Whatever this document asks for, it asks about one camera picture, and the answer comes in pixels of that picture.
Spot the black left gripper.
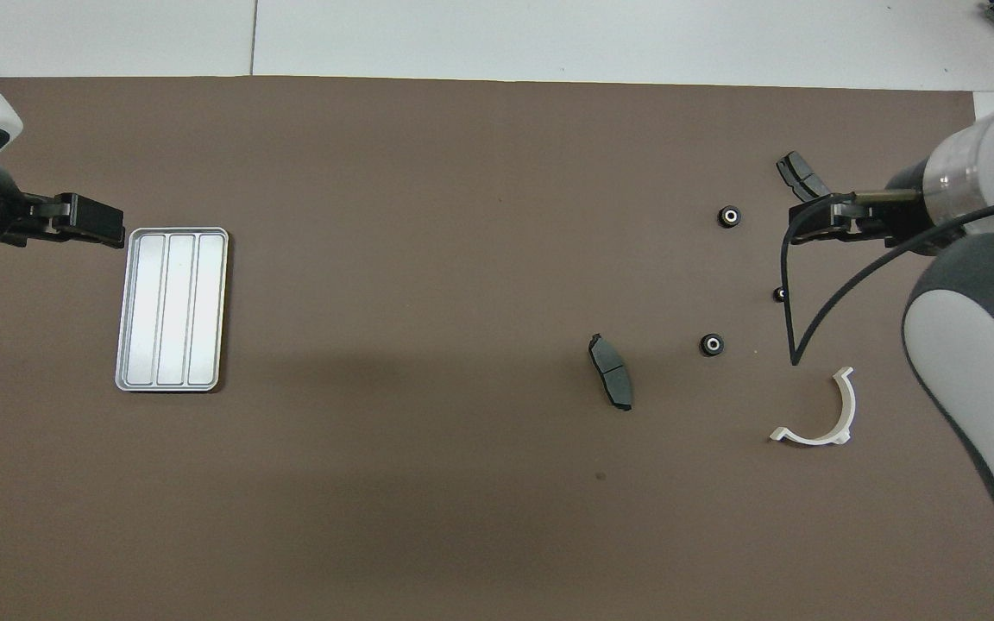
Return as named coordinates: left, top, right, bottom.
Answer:
left=21, top=191, right=127, bottom=249

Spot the silver metal tray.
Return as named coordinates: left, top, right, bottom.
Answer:
left=115, top=227, right=230, bottom=393

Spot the brown table mat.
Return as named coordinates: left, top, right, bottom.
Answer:
left=0, top=76, right=994, bottom=621

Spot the long grey brake pad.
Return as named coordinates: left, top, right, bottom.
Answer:
left=588, top=333, right=634, bottom=412

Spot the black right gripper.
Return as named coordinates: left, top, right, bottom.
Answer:
left=792, top=190, right=908, bottom=245

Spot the short grey brake pad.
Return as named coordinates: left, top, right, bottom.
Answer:
left=776, top=151, right=833, bottom=204

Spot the white semicircular clamp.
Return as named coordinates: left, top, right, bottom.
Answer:
left=769, top=367, right=857, bottom=447

